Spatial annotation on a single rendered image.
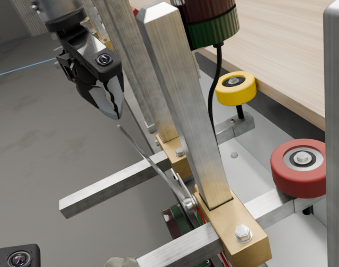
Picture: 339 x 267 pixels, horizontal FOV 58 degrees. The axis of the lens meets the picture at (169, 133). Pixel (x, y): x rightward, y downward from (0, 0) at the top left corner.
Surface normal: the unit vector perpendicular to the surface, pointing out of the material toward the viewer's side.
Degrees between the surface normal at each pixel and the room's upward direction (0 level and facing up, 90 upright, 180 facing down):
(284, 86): 0
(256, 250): 90
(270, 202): 0
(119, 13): 90
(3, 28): 90
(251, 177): 0
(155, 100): 90
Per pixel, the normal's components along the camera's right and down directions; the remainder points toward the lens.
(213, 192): 0.32, 0.47
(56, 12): 0.12, 0.55
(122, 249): -0.30, -0.77
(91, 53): 0.05, -0.51
